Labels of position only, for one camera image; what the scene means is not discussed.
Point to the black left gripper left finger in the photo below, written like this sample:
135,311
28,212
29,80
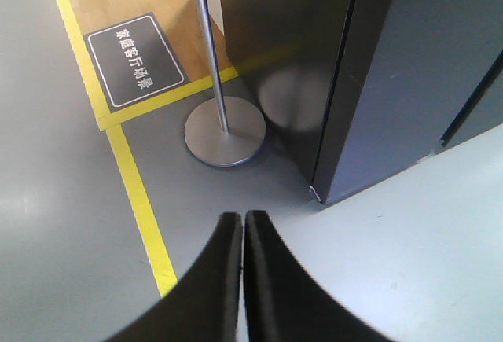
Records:
204,304

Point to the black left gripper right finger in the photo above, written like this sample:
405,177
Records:
282,301

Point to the refrigerator door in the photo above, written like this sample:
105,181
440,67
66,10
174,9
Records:
410,73

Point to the silver sign stand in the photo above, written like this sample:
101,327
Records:
224,131

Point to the yellow floor tape line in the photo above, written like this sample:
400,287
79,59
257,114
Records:
112,124

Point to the grey side-by-side refrigerator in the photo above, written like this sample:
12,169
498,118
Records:
287,52

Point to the dark floor label sign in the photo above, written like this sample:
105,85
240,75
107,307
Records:
134,61

